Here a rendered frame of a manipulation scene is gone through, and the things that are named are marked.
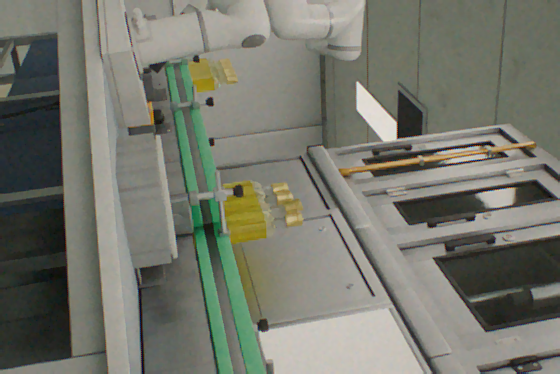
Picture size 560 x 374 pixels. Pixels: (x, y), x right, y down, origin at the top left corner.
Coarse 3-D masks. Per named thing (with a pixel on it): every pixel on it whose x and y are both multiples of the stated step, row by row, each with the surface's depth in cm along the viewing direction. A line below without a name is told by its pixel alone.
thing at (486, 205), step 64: (512, 128) 253; (320, 192) 219; (384, 192) 219; (448, 192) 217; (512, 192) 215; (384, 256) 180; (448, 256) 185; (512, 256) 184; (448, 320) 162; (512, 320) 161
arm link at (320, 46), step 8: (312, 0) 179; (320, 0) 179; (328, 0) 179; (312, 40) 181; (320, 40) 180; (328, 40) 181; (312, 48) 181; (320, 48) 178; (328, 48) 174; (336, 48) 172; (344, 48) 171; (352, 48) 171; (360, 48) 174; (328, 56) 176; (336, 56) 173; (344, 56) 172; (352, 56) 172
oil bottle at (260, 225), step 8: (232, 216) 173; (240, 216) 172; (248, 216) 172; (256, 216) 172; (264, 216) 172; (272, 216) 173; (232, 224) 169; (240, 224) 169; (248, 224) 170; (256, 224) 170; (264, 224) 170; (272, 224) 171; (232, 232) 170; (240, 232) 170; (248, 232) 170; (256, 232) 171; (264, 232) 171; (272, 232) 172; (232, 240) 171; (240, 240) 171; (248, 240) 172; (256, 240) 172
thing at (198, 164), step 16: (176, 64) 252; (176, 80) 236; (176, 96) 221; (192, 96) 220; (176, 112) 208; (192, 112) 207; (192, 128) 197; (192, 144) 187; (208, 144) 186; (192, 160) 178; (208, 160) 177; (192, 176) 169; (208, 176) 169
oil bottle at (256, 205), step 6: (228, 204) 178; (234, 204) 178; (240, 204) 178; (246, 204) 178; (252, 204) 178; (258, 204) 177; (264, 204) 178; (228, 210) 176; (234, 210) 175; (240, 210) 175; (246, 210) 175; (252, 210) 175; (258, 210) 175; (264, 210) 176; (270, 210) 177
